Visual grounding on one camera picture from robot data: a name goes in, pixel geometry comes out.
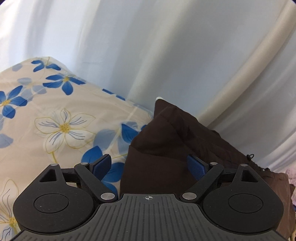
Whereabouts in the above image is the pale blue sheer curtain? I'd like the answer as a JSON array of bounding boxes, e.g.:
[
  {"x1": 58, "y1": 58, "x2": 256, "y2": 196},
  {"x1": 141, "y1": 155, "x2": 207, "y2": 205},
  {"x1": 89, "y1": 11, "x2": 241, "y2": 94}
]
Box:
[{"x1": 1, "y1": 1, "x2": 295, "y2": 172}]

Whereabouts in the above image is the purple teddy bear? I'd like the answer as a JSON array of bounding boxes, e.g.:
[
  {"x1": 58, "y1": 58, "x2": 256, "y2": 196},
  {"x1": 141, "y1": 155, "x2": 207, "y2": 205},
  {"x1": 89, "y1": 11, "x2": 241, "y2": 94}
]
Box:
[{"x1": 285, "y1": 167, "x2": 296, "y2": 208}]

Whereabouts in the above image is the floral bed sheet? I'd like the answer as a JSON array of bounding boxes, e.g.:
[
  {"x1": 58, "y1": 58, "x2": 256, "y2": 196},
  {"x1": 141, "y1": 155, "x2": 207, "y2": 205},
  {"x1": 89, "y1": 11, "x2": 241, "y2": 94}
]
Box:
[{"x1": 1, "y1": 57, "x2": 152, "y2": 240}]

